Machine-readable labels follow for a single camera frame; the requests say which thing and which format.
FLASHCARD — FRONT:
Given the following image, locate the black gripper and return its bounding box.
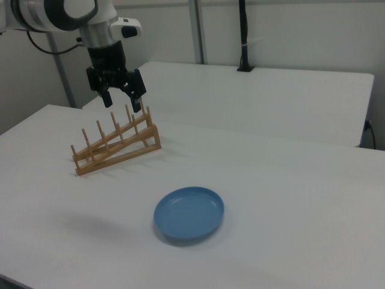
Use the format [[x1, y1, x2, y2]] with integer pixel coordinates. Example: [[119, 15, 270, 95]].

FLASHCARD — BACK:
[[85, 40, 147, 113]]

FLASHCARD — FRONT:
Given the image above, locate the blue plate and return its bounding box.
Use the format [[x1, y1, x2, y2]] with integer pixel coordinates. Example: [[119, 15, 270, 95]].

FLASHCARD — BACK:
[[153, 186, 226, 241]]

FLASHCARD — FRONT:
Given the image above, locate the wooden plate rack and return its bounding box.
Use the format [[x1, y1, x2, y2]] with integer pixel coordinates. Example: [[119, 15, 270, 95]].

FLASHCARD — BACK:
[[70, 105, 162, 177]]

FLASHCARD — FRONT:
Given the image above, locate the grey metal frame post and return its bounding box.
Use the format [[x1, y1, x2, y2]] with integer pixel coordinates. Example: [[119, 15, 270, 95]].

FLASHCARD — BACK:
[[188, 0, 209, 64], [45, 31, 76, 108]]

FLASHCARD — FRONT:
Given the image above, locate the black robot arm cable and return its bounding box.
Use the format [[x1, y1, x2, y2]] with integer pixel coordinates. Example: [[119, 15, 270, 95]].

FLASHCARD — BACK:
[[25, 30, 84, 55]]

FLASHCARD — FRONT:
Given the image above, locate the black camera pole with base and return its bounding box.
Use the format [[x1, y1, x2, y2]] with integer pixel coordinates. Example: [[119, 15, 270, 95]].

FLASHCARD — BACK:
[[236, 0, 256, 72]]

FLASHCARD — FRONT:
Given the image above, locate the black cable beside table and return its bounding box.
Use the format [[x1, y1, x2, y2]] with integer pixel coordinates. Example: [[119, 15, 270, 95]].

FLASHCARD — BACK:
[[368, 121, 377, 150]]

